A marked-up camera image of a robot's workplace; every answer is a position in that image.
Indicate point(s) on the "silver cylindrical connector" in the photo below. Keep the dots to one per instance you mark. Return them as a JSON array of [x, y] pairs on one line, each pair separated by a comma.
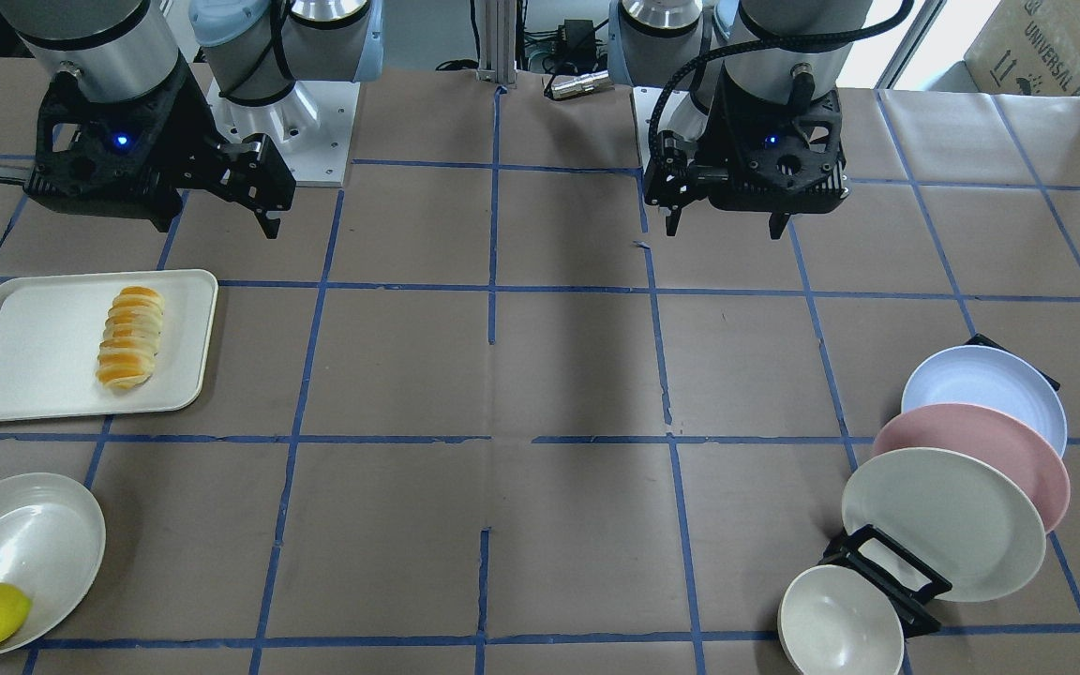
[[578, 86]]

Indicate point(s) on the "small cream bowl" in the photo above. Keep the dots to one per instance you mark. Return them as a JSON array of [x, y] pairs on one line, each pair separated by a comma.
[[833, 621]]

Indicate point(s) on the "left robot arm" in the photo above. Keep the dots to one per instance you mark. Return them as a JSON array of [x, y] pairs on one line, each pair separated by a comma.
[[679, 49]]

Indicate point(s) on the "cream plate in rack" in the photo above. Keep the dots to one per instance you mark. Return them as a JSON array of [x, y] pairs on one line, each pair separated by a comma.
[[964, 518]]

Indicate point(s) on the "white rectangular tray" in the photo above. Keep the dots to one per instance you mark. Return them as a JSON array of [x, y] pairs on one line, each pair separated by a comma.
[[51, 327]]

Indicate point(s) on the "cardboard box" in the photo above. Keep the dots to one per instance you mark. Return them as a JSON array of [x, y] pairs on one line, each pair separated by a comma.
[[1028, 48]]

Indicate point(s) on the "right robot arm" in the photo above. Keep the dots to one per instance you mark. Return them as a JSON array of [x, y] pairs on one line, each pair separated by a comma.
[[257, 50]]

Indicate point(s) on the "striped bread roll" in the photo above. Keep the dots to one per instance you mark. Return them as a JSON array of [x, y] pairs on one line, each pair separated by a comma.
[[131, 338]]

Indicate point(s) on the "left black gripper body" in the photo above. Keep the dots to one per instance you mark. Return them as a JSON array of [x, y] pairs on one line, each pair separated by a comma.
[[675, 172]]

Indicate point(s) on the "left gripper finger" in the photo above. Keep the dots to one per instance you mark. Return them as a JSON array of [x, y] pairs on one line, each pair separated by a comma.
[[778, 224], [672, 216]]

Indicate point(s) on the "aluminium frame post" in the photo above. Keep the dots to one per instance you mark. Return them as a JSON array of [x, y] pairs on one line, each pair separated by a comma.
[[497, 25]]

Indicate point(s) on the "black power adapter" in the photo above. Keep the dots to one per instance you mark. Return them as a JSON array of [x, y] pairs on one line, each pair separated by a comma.
[[576, 40]]

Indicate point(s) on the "pink plate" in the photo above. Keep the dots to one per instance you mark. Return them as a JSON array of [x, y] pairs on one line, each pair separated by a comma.
[[993, 437]]

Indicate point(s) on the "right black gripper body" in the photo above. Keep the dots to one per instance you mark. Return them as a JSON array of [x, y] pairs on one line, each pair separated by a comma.
[[186, 122]]

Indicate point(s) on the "black dish rack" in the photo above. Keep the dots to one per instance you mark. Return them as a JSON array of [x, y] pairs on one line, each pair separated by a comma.
[[909, 582]]

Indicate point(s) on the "blue plate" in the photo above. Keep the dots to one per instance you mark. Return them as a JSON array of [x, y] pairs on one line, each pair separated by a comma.
[[991, 378]]

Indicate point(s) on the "white plate with lemon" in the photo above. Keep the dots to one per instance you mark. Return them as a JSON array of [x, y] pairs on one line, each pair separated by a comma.
[[52, 542]]

